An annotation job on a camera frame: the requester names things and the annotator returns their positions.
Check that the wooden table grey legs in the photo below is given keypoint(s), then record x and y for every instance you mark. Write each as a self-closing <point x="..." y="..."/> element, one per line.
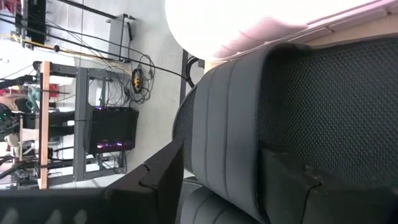
<point x="44" y="124"/>

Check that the black background monitor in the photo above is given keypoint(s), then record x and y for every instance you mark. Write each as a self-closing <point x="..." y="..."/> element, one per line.
<point x="36" y="21"/>

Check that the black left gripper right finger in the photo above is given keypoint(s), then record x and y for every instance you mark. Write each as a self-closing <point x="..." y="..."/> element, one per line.
<point x="326" y="205"/>

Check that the pink rubber slide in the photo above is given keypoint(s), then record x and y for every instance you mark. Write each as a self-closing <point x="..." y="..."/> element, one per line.
<point x="264" y="34"/>

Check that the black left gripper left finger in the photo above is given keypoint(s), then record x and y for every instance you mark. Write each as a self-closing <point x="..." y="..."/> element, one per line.
<point x="155" y="193"/>

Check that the black computer purple lights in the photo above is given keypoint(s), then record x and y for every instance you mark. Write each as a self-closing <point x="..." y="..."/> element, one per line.
<point x="112" y="130"/>

